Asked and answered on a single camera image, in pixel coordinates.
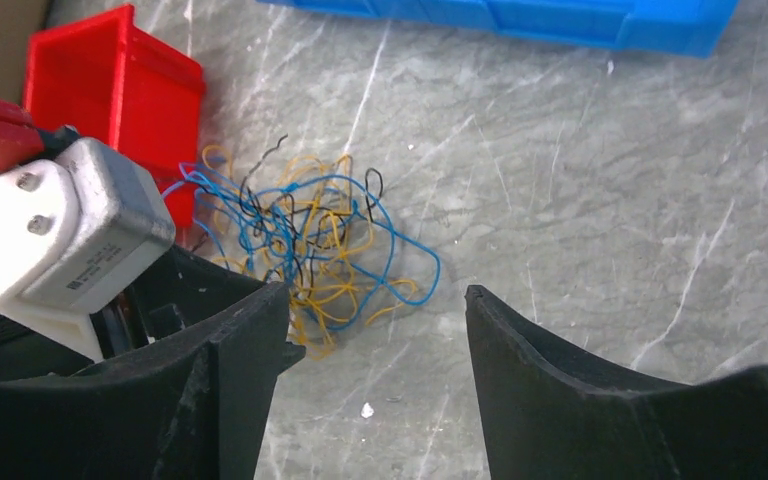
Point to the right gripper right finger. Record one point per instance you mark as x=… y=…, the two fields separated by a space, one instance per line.
x=551 y=410

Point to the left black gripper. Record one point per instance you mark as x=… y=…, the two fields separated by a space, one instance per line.
x=177 y=291

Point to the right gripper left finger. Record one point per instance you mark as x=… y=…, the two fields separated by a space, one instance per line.
x=193 y=405

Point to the red small plastic bin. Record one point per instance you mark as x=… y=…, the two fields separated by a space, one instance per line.
x=119 y=84

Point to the blue double plastic bin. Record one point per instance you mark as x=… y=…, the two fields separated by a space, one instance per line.
x=689 y=28

